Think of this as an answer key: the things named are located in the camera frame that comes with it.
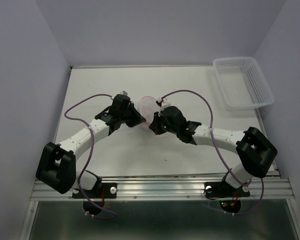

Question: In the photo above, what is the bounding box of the white mesh laundry bag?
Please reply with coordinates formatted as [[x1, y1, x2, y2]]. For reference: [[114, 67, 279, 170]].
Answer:
[[137, 96, 159, 131]]

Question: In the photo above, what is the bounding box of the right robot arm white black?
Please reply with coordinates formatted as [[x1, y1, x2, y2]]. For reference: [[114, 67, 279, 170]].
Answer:
[[149, 106, 278, 195]]

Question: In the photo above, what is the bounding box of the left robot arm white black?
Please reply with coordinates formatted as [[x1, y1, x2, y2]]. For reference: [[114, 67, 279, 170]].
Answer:
[[35, 94, 146, 197]]

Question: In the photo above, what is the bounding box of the white plastic basket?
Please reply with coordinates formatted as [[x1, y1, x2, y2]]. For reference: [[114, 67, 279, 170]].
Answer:
[[213, 56, 275, 111]]

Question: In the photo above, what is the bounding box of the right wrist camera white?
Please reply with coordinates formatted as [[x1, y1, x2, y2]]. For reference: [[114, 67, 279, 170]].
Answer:
[[156, 97, 171, 113]]

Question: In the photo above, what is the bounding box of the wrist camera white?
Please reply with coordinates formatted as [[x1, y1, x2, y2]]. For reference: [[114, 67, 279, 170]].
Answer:
[[156, 97, 171, 113], [120, 90, 128, 96]]

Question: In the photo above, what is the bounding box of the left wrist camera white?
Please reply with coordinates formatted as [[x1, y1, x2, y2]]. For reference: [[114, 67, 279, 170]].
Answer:
[[120, 90, 128, 96]]

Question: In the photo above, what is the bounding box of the aluminium rail frame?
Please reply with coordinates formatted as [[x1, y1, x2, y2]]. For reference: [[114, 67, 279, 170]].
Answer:
[[24, 66, 300, 240]]

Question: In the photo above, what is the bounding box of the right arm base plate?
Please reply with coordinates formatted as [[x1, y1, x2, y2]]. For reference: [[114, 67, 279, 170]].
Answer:
[[204, 181, 251, 199]]

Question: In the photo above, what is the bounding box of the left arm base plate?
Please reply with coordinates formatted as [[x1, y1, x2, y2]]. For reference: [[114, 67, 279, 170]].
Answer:
[[84, 182, 118, 199]]

